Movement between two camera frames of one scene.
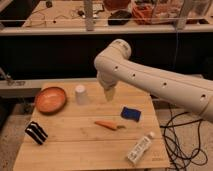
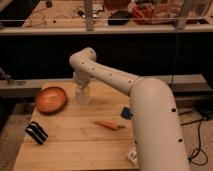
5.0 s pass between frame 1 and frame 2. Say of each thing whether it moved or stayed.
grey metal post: stayed
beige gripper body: moved
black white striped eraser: stayed
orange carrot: stayed
